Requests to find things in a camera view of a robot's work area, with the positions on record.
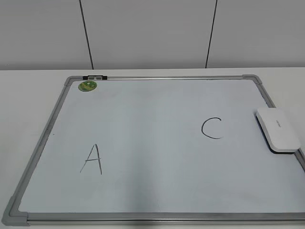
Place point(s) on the white rectangular whiteboard eraser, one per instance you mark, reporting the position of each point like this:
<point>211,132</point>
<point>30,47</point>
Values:
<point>280,135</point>

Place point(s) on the green round magnet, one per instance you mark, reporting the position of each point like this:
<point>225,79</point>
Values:
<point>87,86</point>

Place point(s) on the grey framed whiteboard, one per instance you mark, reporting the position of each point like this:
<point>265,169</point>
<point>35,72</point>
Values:
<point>155,150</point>

